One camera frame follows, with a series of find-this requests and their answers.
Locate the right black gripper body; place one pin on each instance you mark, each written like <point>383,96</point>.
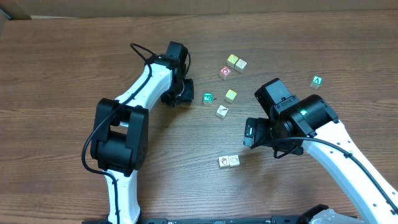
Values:
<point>250,132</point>

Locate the green framed wooden block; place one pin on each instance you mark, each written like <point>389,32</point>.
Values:
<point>207,98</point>

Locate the yellow top wooden block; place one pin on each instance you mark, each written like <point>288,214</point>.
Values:
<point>232,60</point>

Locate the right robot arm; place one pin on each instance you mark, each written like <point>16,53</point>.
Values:
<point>295,126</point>

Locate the red apple wooden block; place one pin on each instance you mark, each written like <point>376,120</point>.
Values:
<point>225,72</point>

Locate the white wooden block far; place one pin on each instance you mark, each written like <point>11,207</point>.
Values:
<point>240,65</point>

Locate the green letter wooden block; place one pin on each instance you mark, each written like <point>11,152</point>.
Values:
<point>316,82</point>

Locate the acorn picture wooden block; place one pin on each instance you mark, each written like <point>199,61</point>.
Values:
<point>223,162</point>

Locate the animal picture wooden block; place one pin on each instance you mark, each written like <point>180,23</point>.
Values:
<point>234,160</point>

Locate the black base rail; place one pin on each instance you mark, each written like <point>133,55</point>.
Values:
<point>276,219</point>

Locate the hammer picture wooden block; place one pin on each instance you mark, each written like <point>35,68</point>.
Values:
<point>222,111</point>

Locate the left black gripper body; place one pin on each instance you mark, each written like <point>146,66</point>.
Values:
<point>185,91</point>

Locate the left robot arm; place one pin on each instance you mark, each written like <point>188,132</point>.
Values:
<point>118,144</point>

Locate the yellow wooden block middle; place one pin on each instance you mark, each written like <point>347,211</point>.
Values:
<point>230,96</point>

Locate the yellow wooden block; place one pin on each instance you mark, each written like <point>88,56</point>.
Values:
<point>230,96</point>
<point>232,60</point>

